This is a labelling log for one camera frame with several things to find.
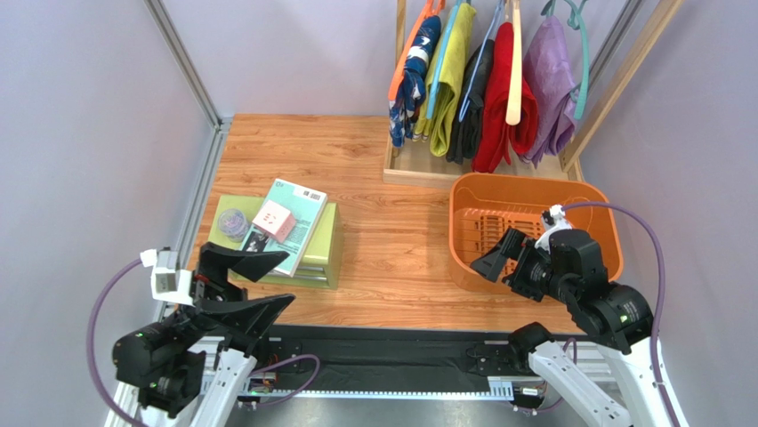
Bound blue patterned trousers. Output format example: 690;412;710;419
389;15;441;149

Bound purple trousers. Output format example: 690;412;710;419
523;16;577;165

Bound yellow-green trousers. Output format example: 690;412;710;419
413;1;477;157

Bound orange plastic basket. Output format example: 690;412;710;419
448;173;608;294

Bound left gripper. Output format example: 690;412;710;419
166;239;295;352

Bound black trousers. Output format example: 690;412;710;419
446;39;495;165

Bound beige hanger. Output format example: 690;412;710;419
505;0;522;126

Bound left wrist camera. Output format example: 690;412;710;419
140;248;194;306

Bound red trousers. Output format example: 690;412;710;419
472;22;539;173

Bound teal hanger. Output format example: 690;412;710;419
541;0;592;121

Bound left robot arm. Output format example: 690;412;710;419
112;242;294;426

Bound aluminium frame post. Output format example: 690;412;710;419
144;0;223;129

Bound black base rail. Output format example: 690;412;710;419
237;325;547;408

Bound teal book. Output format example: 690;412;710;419
240;179;328;278

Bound light blue hanger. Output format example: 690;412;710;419
425;0;464;120

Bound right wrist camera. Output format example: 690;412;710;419
535;205;573;252

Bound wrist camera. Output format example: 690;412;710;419
140;248;194;306
535;205;573;252

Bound wooden clothes rack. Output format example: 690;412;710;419
383;0;684;189

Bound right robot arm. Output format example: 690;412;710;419
471;228;687;426

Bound blue wire hanger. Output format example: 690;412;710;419
457;0;508;124

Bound pink cube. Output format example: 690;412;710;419
252;200;296;243

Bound green box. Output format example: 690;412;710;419
207;195;344;290

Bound orange hanger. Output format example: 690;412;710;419
387;0;446;101

